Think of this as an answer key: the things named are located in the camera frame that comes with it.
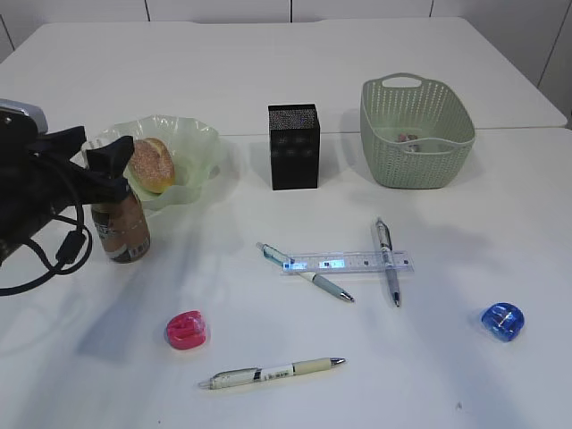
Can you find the black pen holder box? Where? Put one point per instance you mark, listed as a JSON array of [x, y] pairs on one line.
[[294, 142]]

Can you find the cream white pen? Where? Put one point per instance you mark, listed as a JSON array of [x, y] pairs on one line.
[[238, 377]]

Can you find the green ruffled glass plate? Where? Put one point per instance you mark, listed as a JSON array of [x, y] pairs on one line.
[[194, 147]]

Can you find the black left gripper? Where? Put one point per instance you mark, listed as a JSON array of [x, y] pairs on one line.
[[36, 176]]

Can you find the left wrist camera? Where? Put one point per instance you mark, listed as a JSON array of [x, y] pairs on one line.
[[35, 113]]

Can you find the brown drink bottle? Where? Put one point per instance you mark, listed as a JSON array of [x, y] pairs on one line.
[[122, 229]]

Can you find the clear plastic ruler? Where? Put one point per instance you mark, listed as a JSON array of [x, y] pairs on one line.
[[346, 262]]

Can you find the green woven plastic basket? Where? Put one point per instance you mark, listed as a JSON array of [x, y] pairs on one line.
[[407, 103]]

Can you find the pink pencil sharpener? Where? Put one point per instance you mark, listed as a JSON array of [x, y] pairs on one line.
[[186, 331]]

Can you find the sesame bread roll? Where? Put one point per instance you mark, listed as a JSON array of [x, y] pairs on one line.
[[151, 165]]

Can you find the blue pencil sharpener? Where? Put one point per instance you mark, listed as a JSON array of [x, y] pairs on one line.
[[503, 320]]

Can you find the grey white pen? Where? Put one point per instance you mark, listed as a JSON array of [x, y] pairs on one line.
[[383, 241]]

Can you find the teal white pen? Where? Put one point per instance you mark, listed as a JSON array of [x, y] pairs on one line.
[[277, 257]]

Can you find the large paper ball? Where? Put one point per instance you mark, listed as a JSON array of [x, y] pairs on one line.
[[408, 142]]

